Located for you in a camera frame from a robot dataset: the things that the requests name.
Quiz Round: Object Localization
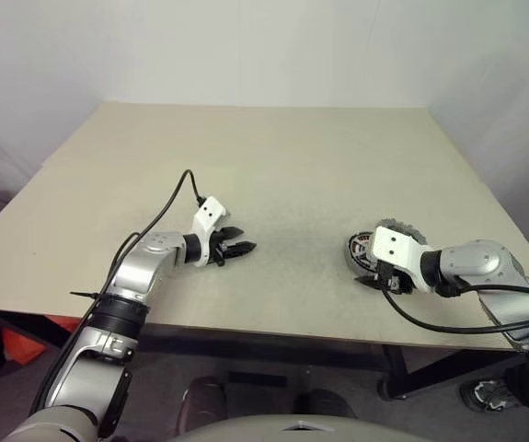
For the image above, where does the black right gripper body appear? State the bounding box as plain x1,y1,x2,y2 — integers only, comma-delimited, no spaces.
376,262,415,295

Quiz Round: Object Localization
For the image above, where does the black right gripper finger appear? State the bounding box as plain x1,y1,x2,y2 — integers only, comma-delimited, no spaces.
353,274,383,290

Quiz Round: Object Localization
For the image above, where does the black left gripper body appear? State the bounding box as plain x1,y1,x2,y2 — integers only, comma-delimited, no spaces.
208,226,228,269

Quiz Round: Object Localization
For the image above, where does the grey toothed gear ring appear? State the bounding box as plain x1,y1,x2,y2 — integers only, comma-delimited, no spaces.
376,218,428,246

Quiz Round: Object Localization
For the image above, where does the dark rounded shape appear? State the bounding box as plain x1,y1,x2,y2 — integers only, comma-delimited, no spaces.
178,376,228,434
293,389,357,420

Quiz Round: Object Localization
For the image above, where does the black rectangular floor block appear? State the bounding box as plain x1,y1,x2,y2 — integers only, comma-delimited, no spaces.
228,371,288,388

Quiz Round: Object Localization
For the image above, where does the grey white sneaker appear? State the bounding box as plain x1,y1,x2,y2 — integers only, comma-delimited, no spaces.
459,377,523,413

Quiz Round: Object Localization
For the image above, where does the grey robot torso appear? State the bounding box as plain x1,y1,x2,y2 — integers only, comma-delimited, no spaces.
171,413,431,442

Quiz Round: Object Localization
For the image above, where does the orange object under table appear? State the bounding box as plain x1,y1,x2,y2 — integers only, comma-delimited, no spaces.
2,317,81,366

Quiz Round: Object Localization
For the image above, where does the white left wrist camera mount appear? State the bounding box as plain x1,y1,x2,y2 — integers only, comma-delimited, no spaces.
191,196,228,267

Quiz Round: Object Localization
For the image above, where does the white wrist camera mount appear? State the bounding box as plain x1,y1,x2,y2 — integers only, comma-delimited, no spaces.
191,196,228,267
368,226,435,294

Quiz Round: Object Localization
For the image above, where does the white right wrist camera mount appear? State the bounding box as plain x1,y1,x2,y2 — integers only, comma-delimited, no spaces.
368,226,435,294

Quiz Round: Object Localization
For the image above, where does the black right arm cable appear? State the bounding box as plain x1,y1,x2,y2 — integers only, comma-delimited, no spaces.
381,283,529,335

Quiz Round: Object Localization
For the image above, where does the black table frame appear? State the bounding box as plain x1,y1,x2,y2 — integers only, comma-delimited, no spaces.
0,308,529,401

